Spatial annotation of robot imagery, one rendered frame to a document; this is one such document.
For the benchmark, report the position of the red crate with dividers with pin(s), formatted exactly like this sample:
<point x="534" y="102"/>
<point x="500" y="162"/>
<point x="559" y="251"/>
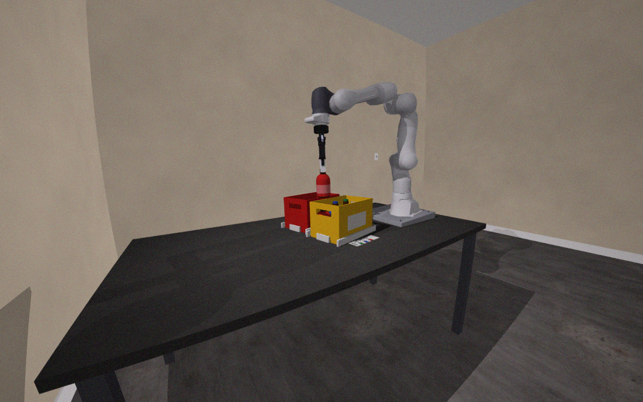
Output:
<point x="297" y="209"/>

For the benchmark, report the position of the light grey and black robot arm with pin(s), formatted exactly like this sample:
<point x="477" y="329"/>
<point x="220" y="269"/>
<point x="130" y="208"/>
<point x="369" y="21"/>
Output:
<point x="324" y="102"/>

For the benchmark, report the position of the white paper strip with colored marks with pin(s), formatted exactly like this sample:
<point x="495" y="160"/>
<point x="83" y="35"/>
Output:
<point x="363" y="240"/>

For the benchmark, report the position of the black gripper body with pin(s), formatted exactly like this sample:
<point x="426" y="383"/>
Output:
<point x="321" y="130"/>

